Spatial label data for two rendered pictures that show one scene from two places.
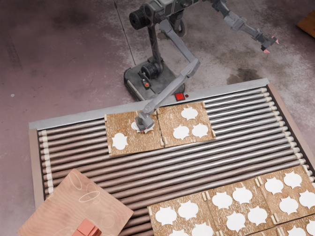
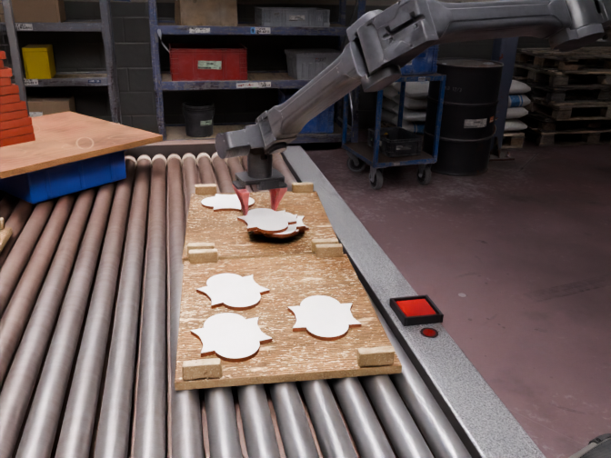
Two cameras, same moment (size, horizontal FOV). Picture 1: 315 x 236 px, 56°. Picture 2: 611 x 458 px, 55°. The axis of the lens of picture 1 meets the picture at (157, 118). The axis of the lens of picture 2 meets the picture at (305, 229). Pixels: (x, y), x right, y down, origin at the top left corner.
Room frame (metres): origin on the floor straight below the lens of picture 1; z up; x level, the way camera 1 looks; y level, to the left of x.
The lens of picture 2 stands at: (1.45, -1.13, 1.49)
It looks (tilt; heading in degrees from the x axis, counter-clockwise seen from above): 23 degrees down; 104
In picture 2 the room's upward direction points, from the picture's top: 1 degrees clockwise
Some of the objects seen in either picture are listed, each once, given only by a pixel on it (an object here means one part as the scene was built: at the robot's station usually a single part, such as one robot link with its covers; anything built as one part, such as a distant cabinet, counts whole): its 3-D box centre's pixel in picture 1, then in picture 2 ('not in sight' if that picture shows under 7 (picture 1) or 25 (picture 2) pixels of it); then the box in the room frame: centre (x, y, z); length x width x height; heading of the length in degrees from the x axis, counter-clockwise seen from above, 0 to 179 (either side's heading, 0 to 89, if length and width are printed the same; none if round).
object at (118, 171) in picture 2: not in sight; (51, 164); (0.33, 0.31, 0.97); 0.31 x 0.31 x 0.10; 66
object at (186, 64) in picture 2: not in sight; (207, 62); (-0.72, 3.93, 0.78); 0.66 x 0.45 x 0.28; 27
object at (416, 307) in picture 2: (179, 97); (415, 310); (1.43, -0.15, 0.92); 0.06 x 0.06 x 0.01; 27
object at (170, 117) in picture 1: (184, 123); (276, 309); (1.18, -0.22, 0.93); 0.41 x 0.35 x 0.02; 113
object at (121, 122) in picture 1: (133, 131); (258, 222); (1.02, 0.16, 0.93); 0.41 x 0.35 x 0.02; 112
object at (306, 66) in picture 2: not in sight; (315, 64); (0.16, 4.35, 0.76); 0.50 x 0.36 x 0.24; 33
